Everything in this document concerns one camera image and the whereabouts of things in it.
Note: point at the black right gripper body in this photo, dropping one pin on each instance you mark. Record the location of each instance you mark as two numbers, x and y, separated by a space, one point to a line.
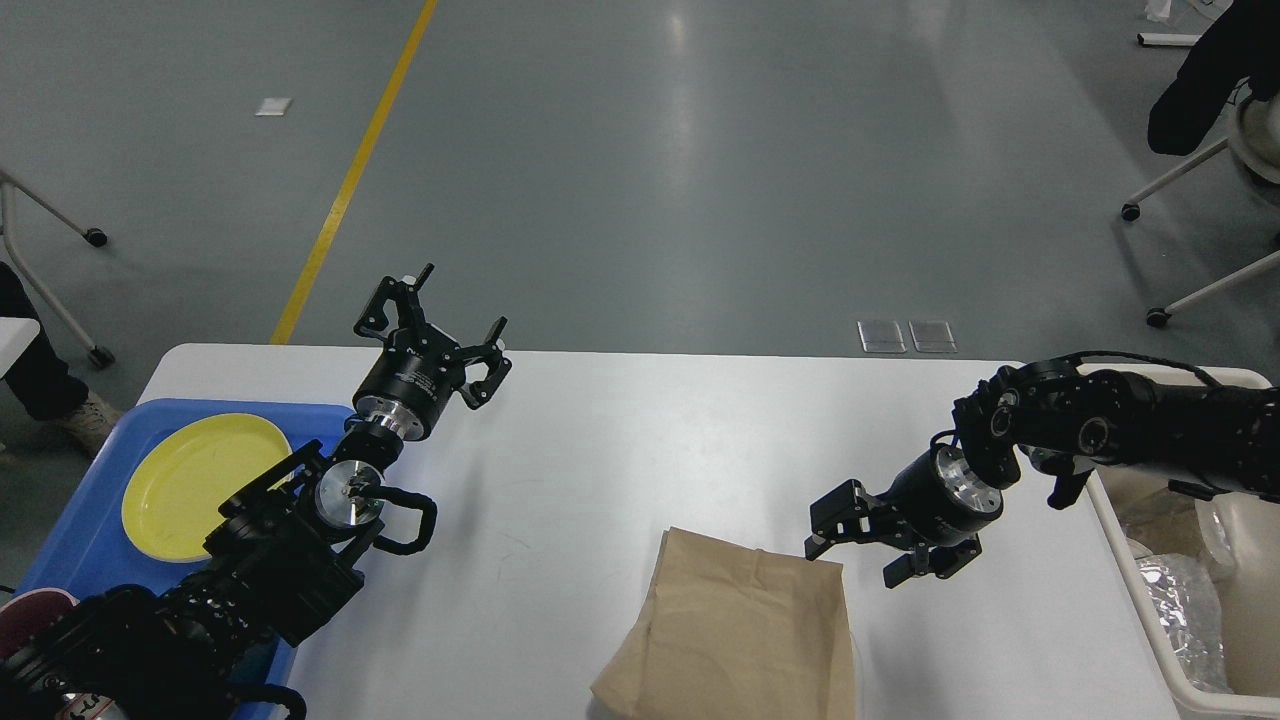
939 502

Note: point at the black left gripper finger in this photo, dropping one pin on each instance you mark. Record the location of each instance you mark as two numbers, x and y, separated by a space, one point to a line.
393 316
489 353

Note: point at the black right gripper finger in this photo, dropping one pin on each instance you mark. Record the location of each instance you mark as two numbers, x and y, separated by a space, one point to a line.
910 565
843 515

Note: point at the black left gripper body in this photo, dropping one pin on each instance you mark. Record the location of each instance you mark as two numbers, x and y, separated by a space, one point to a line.
409 386

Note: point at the brown paper bag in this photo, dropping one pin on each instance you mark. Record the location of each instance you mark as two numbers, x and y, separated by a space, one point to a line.
731 633

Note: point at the yellow plate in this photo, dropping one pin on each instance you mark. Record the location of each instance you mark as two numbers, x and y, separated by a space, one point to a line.
171 502

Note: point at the silver foil bag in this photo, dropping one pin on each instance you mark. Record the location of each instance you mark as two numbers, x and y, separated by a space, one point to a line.
1189 610

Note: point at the dark teal mug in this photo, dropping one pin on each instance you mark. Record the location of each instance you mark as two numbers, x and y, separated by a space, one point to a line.
262 663

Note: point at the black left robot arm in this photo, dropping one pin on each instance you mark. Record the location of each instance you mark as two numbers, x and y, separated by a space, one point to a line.
354 494

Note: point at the right floor outlet cover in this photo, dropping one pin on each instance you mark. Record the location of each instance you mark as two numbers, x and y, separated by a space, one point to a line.
933 337

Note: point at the floor outlet cover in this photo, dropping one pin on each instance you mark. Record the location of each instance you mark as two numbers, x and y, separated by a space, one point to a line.
881 337
933 337

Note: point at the left floor outlet cover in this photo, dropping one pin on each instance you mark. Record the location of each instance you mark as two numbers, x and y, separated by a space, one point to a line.
881 337

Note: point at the clear plastic bag in bin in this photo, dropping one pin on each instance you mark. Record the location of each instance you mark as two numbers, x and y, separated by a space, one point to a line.
1163 523

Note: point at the white plastic bin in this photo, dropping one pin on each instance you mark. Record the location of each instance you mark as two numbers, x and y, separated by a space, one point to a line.
1247 593

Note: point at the white rolling rack leg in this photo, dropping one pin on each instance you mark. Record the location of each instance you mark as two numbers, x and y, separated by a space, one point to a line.
16 247

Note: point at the person's foot in shoe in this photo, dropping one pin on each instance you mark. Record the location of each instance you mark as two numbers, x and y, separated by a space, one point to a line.
44 386

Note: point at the pink mug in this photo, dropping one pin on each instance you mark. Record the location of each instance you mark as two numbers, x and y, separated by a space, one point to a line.
31 613

